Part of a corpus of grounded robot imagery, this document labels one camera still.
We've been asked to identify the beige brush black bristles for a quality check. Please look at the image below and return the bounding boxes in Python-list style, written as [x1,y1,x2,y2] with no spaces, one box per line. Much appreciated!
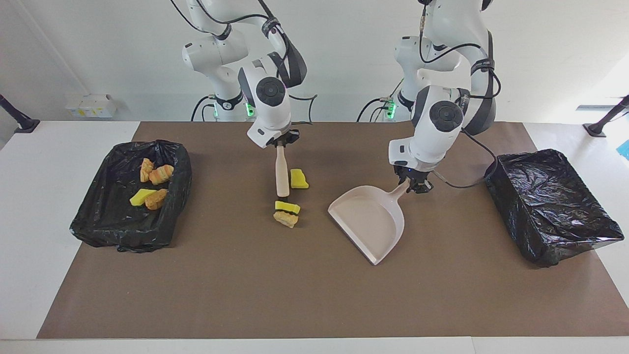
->
[275,145,290,198]

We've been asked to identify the beige plastic dustpan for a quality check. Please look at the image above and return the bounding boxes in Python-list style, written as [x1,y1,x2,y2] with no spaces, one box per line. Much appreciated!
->
[328,182,411,266]

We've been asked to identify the beige sponge piece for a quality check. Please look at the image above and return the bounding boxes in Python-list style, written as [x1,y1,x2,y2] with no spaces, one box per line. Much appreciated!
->
[273,210,299,229]

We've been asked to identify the striped round bread toy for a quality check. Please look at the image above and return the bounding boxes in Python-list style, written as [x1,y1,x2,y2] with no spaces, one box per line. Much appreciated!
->
[149,165,174,185]

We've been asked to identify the brown bread loaf toy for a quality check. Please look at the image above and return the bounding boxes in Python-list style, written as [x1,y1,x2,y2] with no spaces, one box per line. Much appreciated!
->
[145,189,169,210]

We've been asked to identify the yellow sponge wedge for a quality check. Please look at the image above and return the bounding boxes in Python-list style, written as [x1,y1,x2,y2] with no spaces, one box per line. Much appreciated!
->
[130,189,157,207]

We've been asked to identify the black bag lined bin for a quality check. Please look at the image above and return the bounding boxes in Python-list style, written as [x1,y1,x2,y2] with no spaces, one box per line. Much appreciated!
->
[70,140,193,253]
[484,149,625,268]

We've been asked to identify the brown table mat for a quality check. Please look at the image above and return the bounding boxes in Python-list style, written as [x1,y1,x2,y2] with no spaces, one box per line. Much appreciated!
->
[37,121,629,340]

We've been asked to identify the black stand leg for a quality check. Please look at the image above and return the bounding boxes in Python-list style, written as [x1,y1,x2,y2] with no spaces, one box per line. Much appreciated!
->
[0,94,41,133]
[583,95,629,137]

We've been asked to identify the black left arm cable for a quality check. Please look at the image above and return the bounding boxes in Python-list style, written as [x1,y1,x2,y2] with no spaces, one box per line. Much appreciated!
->
[418,0,500,189]

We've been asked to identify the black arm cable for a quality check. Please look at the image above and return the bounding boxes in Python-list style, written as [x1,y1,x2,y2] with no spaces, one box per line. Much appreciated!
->
[418,0,500,189]
[170,0,317,126]

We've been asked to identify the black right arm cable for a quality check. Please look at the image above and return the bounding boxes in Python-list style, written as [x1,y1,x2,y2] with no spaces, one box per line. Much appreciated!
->
[170,0,317,126]

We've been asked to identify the black base cable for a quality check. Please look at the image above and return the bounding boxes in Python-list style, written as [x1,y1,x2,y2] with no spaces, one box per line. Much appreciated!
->
[191,95,218,122]
[357,79,406,122]

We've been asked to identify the white wall socket boxes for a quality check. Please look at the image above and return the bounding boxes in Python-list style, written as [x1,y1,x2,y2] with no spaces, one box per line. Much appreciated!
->
[65,94,117,118]

